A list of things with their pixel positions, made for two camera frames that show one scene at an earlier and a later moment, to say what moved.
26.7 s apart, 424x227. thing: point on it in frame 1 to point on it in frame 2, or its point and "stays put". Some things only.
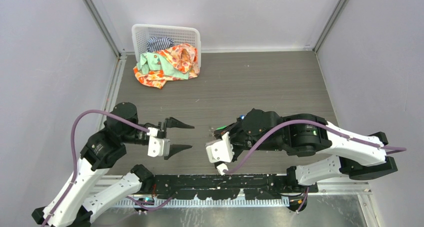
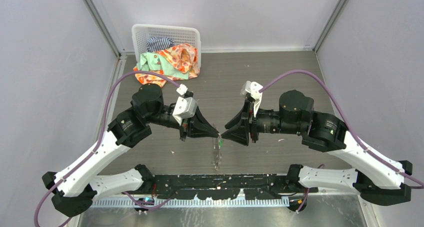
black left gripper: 174,123 to 197,126
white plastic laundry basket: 141,33 stays put
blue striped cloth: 155,44 stays put
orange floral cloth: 182,57 stays put
